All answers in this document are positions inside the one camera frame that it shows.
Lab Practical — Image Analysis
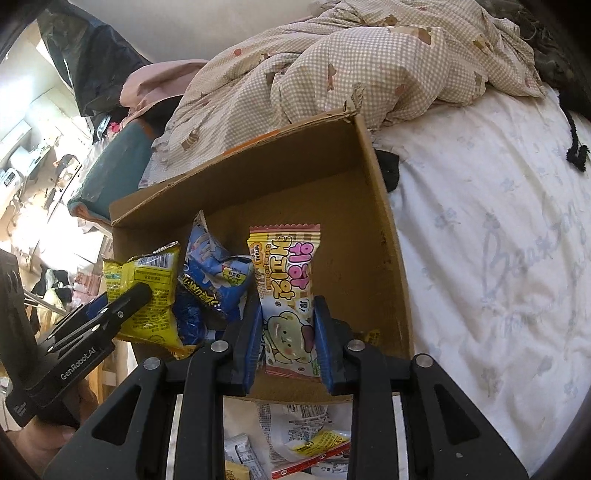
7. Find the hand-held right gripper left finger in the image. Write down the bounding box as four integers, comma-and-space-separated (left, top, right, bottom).
41, 294, 265, 480

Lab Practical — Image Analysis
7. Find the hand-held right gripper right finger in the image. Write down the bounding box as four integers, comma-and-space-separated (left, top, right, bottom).
311, 295, 530, 480

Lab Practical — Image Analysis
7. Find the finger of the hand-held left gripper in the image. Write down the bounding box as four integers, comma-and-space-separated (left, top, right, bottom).
39, 282, 154, 354
52, 294, 112, 332

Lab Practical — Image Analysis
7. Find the dark blue bear cookie packet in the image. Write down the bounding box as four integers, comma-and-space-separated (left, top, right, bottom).
173, 270, 227, 348

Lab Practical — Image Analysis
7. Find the pink yellow bear snack packet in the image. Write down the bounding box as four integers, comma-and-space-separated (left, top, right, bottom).
247, 223, 324, 382

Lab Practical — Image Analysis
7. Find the blue white snack packet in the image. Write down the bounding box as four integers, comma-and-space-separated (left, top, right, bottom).
185, 210, 256, 324

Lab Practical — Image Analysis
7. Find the red-edged white snack packet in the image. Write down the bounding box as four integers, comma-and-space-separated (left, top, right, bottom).
256, 402, 353, 479

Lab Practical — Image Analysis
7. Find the brown cardboard box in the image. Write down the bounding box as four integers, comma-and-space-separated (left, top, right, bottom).
108, 108, 414, 403

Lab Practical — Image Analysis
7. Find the person's left hand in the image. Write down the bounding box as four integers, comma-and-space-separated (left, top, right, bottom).
17, 377, 101, 463

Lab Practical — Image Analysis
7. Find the black cloth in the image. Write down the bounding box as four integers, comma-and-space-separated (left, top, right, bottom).
373, 148, 400, 194

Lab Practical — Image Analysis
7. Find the white floral bedsheet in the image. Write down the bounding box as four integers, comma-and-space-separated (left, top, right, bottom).
369, 85, 591, 477

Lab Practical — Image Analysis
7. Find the pink cloth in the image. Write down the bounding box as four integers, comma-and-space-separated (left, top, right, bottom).
119, 58, 209, 121

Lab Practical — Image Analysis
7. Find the black plastic bag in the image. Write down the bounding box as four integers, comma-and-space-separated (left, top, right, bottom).
37, 11, 154, 119

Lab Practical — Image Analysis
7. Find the beige checkered quilt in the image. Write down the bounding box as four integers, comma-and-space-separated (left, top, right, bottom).
139, 0, 548, 188

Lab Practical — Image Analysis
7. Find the camouflage cloth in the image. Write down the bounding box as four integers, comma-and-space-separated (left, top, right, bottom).
480, 0, 579, 89

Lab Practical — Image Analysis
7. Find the black tasselled cord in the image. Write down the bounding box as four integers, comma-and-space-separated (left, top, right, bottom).
558, 90, 591, 173

